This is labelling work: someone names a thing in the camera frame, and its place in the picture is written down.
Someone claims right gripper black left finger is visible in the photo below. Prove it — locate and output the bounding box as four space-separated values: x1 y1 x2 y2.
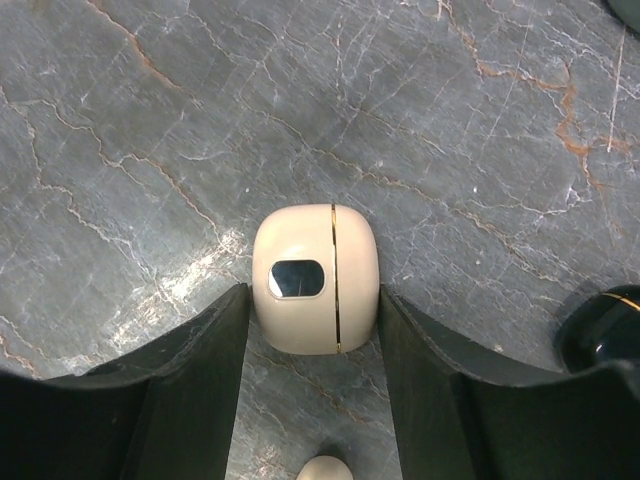
1 283 250 479

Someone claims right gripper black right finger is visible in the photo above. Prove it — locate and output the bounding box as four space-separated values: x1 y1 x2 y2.
378 290 639 479

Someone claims black glossy charging case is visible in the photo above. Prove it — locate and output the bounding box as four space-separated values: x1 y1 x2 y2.
554 284 639 373

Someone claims white earbud charging case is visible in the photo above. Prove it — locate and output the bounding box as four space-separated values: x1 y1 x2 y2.
252 204 380 355

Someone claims white earbud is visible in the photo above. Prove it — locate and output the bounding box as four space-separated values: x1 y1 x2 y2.
296 455 354 480

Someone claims dark green mug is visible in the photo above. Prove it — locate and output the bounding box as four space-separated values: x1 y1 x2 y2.
606 0 640 33

